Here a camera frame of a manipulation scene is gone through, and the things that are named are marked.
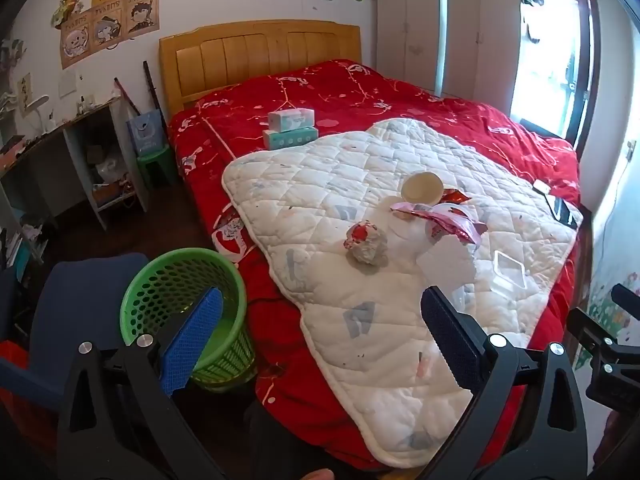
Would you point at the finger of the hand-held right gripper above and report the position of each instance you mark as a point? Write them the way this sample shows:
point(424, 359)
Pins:
point(590, 330)

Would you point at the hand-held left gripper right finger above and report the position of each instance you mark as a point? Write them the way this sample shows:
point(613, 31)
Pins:
point(450, 332)

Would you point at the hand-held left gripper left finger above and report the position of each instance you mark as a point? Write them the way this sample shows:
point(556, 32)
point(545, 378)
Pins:
point(192, 342)

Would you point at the green plastic mesh basket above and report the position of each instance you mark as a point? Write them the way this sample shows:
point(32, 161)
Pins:
point(220, 360)

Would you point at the white plastic cup lid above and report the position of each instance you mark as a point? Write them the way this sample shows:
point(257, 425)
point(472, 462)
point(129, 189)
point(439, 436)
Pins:
point(447, 270)

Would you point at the clear plastic container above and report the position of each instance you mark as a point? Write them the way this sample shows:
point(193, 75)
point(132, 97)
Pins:
point(510, 269)

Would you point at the pink snack wrapper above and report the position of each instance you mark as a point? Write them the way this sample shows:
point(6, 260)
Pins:
point(450, 225)

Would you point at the crumpled red white wrapper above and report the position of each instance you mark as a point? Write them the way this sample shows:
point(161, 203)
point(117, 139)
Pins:
point(366, 242)

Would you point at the black phone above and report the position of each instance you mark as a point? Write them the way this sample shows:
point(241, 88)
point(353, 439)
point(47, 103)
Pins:
point(562, 208)

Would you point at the blue fabric chair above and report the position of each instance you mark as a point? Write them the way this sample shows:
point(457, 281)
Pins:
point(75, 300)

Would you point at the beige paper cup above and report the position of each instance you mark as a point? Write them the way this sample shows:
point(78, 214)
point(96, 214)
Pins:
point(421, 187)

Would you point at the red plastic bag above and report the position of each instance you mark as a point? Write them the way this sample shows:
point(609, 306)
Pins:
point(25, 390)

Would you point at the green plastic stool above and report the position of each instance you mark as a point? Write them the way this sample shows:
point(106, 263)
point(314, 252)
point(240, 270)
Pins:
point(157, 162)

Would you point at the white quilted mat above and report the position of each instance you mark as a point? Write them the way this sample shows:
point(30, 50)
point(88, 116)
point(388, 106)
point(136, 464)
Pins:
point(350, 175)

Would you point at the teal tissue box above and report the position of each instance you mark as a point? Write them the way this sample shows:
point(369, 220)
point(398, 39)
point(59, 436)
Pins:
point(290, 139)

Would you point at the light blue tissue box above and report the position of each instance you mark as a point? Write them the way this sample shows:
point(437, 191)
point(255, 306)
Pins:
point(290, 119)

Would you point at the white desk with shelves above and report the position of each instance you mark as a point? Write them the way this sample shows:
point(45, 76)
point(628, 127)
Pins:
point(75, 125)

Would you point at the dark long stick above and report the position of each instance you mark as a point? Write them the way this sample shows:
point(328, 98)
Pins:
point(154, 92)

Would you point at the red long stick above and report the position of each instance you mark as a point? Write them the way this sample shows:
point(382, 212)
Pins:
point(127, 96)

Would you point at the red bed with wooden headboard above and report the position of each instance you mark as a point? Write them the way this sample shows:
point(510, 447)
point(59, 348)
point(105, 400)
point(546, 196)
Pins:
point(350, 90)

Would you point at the window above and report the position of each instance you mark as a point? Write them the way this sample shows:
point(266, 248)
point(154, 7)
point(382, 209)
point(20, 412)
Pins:
point(550, 60)

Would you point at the white desk lamp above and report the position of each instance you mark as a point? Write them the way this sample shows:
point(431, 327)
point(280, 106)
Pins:
point(37, 105)

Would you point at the wooden headboard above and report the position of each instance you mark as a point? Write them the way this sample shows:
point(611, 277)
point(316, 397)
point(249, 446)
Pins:
point(260, 55)

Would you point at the white wardrobe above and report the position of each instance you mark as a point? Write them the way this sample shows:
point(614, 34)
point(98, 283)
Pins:
point(450, 35)

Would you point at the brown cartoon wall poster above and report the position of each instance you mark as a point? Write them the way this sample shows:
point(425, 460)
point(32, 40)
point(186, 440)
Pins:
point(107, 30)

